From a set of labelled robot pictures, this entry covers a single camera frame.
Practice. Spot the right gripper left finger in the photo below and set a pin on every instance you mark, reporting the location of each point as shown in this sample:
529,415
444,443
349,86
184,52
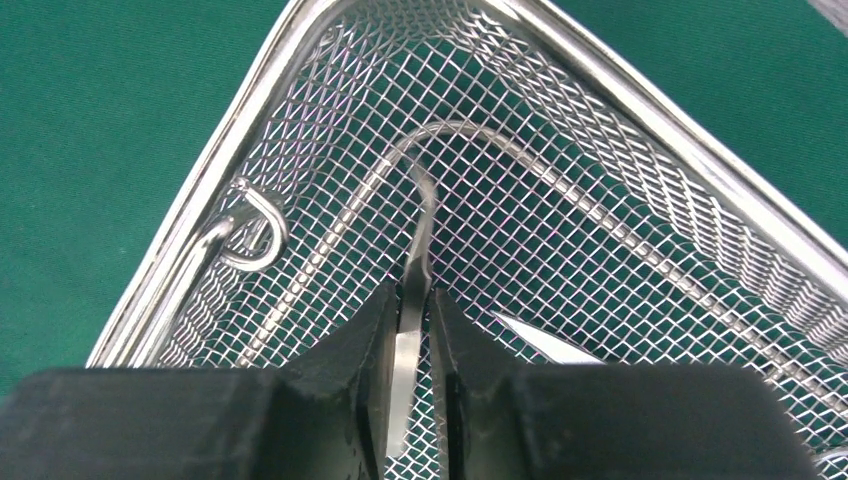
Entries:
322,415

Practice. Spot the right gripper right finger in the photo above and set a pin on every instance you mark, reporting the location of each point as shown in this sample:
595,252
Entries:
504,418

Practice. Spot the metal mesh tray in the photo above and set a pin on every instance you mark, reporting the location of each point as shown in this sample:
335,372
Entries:
572,194

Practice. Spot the green surgical cloth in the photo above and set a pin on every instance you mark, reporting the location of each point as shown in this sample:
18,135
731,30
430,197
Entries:
105,106

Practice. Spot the steel scissors blade pair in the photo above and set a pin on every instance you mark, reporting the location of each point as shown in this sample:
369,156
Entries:
552,348

